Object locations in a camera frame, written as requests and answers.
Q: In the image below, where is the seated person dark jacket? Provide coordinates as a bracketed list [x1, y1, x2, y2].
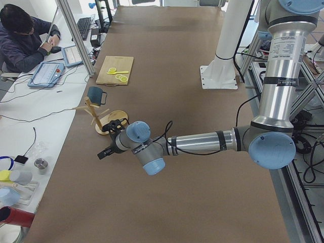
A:
[1, 4, 60, 73]

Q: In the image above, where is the lemon slice front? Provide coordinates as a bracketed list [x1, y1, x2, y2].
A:
[119, 75, 128, 83]

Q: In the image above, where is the blue teach pendant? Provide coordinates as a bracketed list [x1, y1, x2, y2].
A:
[61, 46, 83, 68]
[27, 62, 65, 88]

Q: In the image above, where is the grey plastic cup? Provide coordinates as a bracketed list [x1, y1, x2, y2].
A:
[9, 170, 32, 185]

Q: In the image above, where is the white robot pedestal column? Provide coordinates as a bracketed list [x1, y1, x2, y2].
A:
[200, 0, 254, 89]

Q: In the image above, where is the blue teach pendant far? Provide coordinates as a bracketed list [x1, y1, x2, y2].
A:
[61, 46, 83, 68]

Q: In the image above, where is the small steel cup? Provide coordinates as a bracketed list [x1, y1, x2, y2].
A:
[34, 158, 48, 175]

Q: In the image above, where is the dark teal mug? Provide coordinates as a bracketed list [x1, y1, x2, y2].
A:
[87, 86, 108, 106]

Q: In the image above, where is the light blue plastic cup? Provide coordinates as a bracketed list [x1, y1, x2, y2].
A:
[1, 187, 20, 206]

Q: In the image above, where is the black power adapter box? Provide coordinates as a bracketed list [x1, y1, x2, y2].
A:
[90, 28, 101, 47]

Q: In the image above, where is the blue teach pendant near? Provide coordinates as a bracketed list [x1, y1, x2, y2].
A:
[27, 62, 65, 88]

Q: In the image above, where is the clear plastic bag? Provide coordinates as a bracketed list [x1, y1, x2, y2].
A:
[27, 142, 48, 159]

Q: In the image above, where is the aluminium frame post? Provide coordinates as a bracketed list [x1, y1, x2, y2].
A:
[56, 0, 95, 77]

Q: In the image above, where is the yellow plastic cup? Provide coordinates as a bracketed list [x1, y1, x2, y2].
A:
[0, 170, 12, 182]

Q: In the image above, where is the wooden cutting board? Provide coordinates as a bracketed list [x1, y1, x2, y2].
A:
[96, 56, 134, 86]

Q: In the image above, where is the small black square device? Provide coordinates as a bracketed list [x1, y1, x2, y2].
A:
[14, 155, 28, 165]

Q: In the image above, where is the wooden cup storage rack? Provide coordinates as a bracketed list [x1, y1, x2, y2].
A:
[72, 96, 129, 136]

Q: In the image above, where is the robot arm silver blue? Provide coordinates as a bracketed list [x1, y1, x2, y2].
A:
[98, 1, 323, 175]

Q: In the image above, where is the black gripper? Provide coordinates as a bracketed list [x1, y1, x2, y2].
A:
[97, 137, 123, 159]

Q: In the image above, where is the black keyboard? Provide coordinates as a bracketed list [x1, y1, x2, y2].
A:
[77, 17, 92, 40]

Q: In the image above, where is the red cylinder bottle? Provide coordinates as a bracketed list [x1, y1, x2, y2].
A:
[1, 206, 35, 228]

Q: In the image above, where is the black computer mouse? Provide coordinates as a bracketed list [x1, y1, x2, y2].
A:
[51, 46, 61, 54]

